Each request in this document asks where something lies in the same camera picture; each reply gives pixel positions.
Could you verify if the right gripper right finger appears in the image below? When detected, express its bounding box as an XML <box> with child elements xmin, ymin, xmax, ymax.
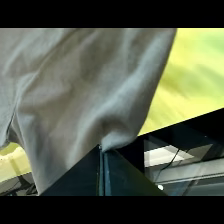
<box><xmin>102</xmin><ymin>149</ymin><xmax>168</xmax><ymax>197</ymax></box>

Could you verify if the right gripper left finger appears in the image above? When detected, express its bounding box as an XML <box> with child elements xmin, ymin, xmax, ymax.
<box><xmin>40</xmin><ymin>144</ymin><xmax>102</xmax><ymax>197</ymax></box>

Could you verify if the grey shirt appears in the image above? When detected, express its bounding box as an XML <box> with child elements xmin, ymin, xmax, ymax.
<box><xmin>0</xmin><ymin>27</ymin><xmax>178</xmax><ymax>195</ymax></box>

